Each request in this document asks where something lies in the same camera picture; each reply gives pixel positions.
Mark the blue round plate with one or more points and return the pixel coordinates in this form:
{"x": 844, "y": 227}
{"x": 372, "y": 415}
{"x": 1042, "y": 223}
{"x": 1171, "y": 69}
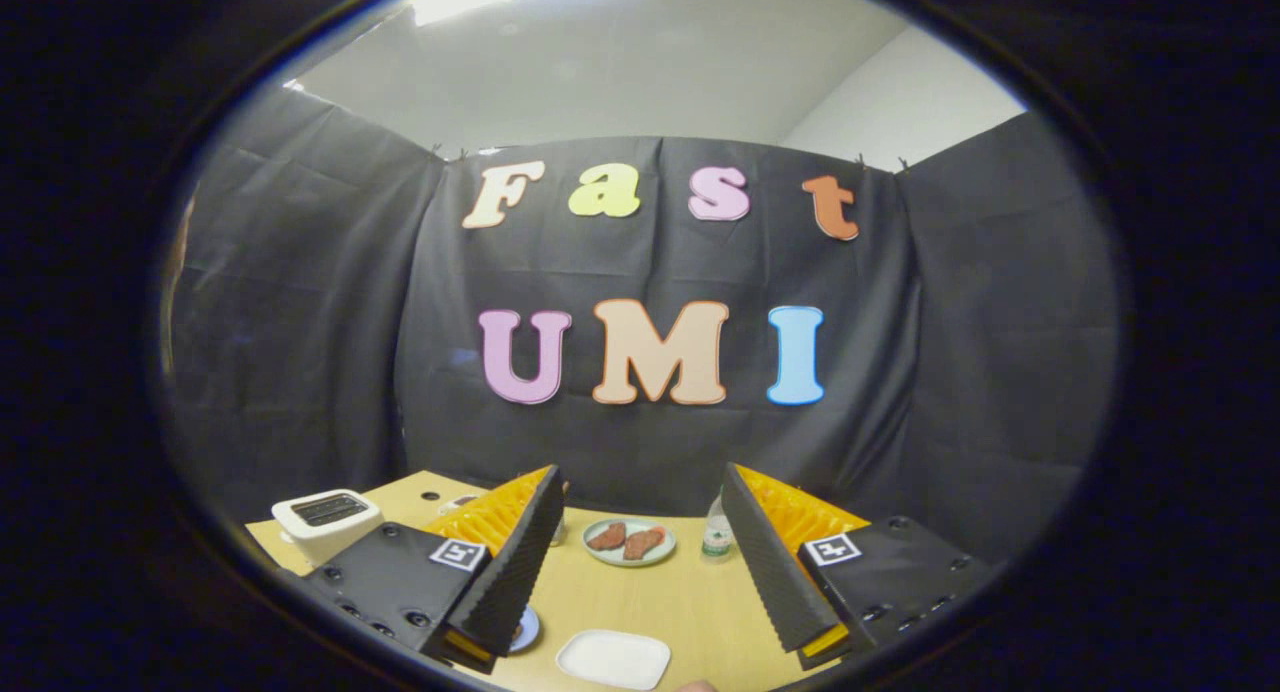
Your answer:
{"x": 530, "y": 634}

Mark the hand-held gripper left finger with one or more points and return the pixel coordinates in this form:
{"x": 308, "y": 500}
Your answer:
{"x": 510, "y": 572}

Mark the brown meat patty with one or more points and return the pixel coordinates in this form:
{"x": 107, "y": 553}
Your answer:
{"x": 606, "y": 536}
{"x": 643, "y": 544}

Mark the white divided bean tray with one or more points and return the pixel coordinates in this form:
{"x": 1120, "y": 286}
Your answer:
{"x": 455, "y": 503}

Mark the clear plastic water bottle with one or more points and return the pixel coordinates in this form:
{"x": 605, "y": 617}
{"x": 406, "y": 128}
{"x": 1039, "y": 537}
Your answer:
{"x": 715, "y": 537}

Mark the white toaster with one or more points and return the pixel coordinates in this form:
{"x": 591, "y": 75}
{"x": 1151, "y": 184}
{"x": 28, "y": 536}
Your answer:
{"x": 325, "y": 537}

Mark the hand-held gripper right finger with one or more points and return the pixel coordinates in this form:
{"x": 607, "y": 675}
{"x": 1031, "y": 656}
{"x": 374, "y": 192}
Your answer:
{"x": 765, "y": 572}

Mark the white rectangular plate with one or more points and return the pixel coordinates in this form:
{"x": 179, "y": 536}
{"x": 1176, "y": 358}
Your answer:
{"x": 612, "y": 660}

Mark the pale green oval plate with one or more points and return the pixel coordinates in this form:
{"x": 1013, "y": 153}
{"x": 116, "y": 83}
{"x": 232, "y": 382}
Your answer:
{"x": 630, "y": 562}

